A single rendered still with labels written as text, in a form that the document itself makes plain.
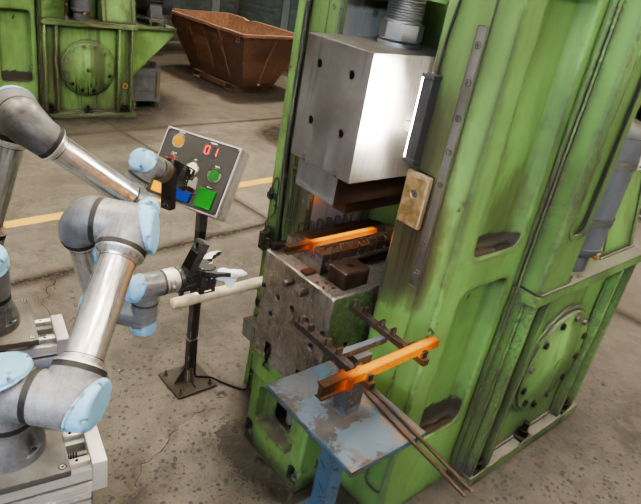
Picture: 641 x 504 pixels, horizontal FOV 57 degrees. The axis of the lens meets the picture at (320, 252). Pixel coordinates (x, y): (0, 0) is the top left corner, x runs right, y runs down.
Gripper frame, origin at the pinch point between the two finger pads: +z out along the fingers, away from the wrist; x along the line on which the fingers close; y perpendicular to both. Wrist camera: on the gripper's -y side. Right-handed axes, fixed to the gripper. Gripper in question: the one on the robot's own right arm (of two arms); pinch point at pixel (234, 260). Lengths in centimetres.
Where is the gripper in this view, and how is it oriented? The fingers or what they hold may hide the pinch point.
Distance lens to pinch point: 187.6
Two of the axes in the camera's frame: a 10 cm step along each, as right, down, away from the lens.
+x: 6.3, 4.4, -6.4
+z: 7.6, -1.7, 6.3
